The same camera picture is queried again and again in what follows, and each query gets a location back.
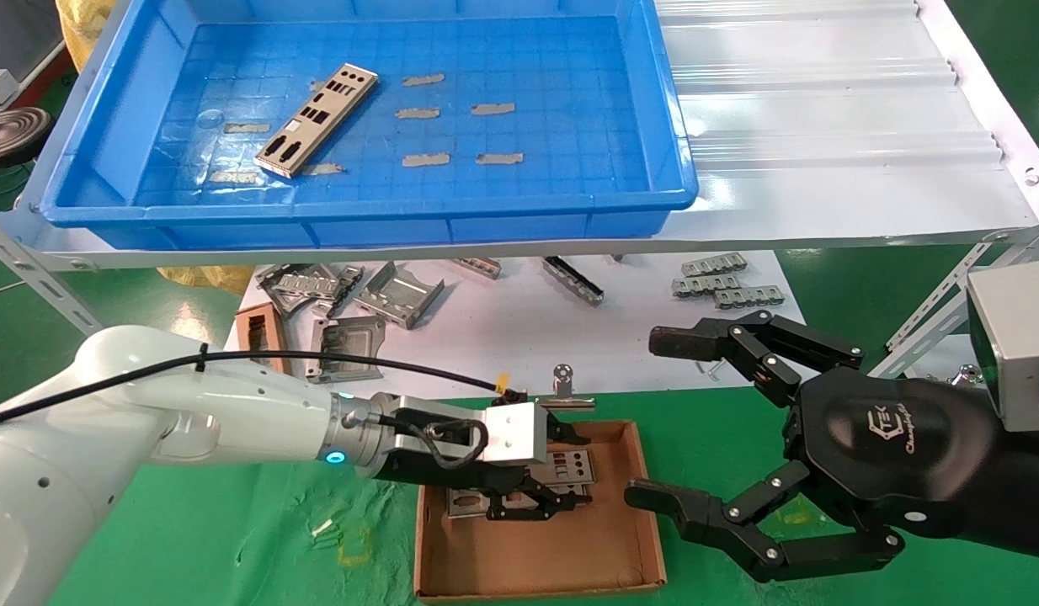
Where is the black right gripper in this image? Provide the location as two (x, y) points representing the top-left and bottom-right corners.
(625, 310), (1039, 583)

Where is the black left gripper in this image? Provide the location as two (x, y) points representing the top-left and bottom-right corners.
(375, 414), (594, 523)

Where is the silver metal IO shield plate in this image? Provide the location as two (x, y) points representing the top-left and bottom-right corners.
(254, 64), (379, 179)
(546, 449), (596, 485)
(446, 481), (591, 519)

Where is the shallow cardboard box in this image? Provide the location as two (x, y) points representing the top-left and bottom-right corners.
(414, 419), (668, 603)

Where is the blue plastic tray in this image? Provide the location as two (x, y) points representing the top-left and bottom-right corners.
(41, 0), (699, 252)

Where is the grey toothed connector strip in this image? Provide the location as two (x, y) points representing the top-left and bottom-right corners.
(713, 285), (786, 310)
(671, 274), (743, 298)
(681, 252), (749, 278)

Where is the white table sheet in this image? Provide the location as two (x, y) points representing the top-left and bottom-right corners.
(225, 250), (811, 405)

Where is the grey stamped metal panel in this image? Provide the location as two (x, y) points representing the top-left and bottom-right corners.
(305, 316), (387, 384)

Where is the white metal shelf board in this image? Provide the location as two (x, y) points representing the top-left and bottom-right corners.
(0, 0), (1039, 272)

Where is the green table cloth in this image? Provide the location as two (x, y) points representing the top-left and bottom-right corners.
(48, 389), (1039, 606)

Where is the yellow plastic bag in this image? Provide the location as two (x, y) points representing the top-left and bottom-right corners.
(157, 265), (255, 294)
(56, 0), (116, 72)

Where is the black round disc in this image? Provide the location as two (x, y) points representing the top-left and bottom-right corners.
(0, 107), (53, 165)

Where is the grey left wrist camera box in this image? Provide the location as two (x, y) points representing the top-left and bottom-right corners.
(484, 402), (549, 465)

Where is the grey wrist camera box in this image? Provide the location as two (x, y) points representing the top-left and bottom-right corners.
(484, 402), (549, 465)
(966, 259), (1039, 432)

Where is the black looped camera cable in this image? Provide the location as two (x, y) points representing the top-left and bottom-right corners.
(381, 411), (491, 469)

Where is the dark metal rail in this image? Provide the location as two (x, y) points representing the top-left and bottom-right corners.
(542, 257), (605, 306)

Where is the bent silver metal bracket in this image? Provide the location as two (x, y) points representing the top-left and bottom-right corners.
(354, 261), (446, 331)

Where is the perforated white shelf post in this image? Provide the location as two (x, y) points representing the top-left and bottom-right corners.
(871, 221), (1039, 380)
(0, 215), (104, 333)

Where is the slotted silver metal bracket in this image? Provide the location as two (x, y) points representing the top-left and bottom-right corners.
(316, 265), (366, 319)
(258, 263), (345, 318)

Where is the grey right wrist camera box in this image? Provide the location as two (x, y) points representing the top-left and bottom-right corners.
(966, 259), (1039, 432)

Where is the long black arm cable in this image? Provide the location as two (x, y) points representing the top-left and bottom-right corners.
(0, 349), (520, 432)

